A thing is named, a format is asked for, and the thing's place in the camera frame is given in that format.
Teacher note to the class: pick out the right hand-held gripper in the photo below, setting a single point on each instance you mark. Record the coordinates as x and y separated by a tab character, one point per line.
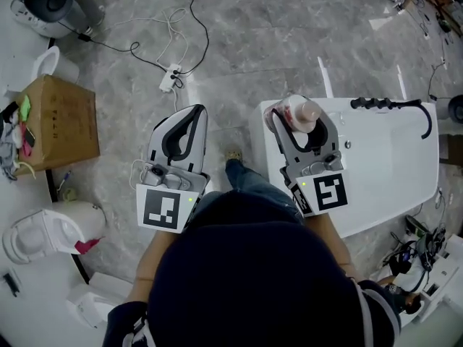
327	193

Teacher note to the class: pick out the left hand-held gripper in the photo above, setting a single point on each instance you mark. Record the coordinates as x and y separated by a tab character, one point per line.
159	208

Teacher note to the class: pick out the pink bottle with red label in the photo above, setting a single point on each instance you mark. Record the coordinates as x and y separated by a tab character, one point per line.
294	116

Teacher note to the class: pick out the white bathtub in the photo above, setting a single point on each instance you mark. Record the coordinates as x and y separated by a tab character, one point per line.
383	179

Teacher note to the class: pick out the person's left forearm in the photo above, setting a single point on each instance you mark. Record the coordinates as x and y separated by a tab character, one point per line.
155	255

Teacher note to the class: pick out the person's right forearm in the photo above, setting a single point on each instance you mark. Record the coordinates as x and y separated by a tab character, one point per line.
331	237

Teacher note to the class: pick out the black bathtub faucet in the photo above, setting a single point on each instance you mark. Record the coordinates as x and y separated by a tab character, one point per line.
376	103

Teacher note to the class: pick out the person's tan shoe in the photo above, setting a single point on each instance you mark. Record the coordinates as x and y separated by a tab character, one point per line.
233	154

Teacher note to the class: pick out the white power strip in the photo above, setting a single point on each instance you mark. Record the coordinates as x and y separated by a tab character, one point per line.
170	78

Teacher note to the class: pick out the person's leg in jeans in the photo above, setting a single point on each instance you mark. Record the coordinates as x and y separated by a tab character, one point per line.
253	183

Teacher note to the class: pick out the brown cardboard box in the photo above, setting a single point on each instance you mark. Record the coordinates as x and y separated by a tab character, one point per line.
65	121

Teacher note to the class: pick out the blue pen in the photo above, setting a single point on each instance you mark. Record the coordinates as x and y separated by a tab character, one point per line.
64	179

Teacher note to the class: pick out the crumpled greenish paper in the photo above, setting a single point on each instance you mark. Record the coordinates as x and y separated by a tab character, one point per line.
69	193

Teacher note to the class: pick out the black power adapter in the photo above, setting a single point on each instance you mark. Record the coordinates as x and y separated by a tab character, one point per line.
84	37

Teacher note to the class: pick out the red cloth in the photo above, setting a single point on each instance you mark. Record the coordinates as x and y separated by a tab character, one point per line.
87	246

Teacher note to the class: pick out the black round object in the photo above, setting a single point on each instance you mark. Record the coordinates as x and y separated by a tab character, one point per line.
456	108

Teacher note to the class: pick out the grey cylindrical bin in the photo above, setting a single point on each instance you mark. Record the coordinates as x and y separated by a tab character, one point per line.
88	9

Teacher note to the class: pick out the person's dark sweater torso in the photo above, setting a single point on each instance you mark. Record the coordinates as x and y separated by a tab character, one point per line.
253	284

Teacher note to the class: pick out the white toilet with open seat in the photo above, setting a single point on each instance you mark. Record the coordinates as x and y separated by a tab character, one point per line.
43	230

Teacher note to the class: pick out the pile of mixed clothes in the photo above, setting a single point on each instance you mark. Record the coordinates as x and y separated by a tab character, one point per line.
11	139

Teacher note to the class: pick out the white toilet with black seat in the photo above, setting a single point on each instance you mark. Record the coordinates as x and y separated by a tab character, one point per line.
43	6

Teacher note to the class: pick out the white appliance box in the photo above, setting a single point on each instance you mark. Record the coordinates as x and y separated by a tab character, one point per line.
443	273

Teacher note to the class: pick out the small black device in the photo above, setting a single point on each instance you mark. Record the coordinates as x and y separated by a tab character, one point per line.
11	284

